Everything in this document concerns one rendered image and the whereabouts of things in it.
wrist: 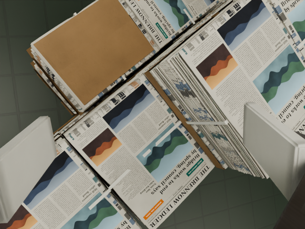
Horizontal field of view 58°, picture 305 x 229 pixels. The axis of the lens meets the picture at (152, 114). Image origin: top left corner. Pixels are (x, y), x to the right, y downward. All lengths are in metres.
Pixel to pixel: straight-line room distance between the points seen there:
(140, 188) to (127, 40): 0.55
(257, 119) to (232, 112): 0.48
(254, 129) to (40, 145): 0.13
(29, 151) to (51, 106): 1.43
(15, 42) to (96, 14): 0.68
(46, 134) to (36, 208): 0.61
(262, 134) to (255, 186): 1.99
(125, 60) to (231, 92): 0.51
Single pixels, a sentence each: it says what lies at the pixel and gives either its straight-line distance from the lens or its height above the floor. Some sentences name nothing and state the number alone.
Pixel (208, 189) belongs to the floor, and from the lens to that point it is 1.92.
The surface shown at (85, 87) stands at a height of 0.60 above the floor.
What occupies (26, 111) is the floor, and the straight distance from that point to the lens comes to 1.59.
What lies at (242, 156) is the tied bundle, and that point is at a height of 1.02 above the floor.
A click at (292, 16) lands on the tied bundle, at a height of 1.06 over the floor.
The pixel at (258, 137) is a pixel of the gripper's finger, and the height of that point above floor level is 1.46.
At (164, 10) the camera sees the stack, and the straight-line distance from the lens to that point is 1.16.
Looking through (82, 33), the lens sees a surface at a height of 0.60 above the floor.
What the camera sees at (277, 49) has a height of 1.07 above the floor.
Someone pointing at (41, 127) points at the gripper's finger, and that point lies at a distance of 0.18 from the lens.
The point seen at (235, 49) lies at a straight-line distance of 0.68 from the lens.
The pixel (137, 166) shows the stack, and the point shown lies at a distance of 0.81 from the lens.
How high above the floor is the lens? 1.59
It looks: 69 degrees down
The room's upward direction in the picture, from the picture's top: 85 degrees clockwise
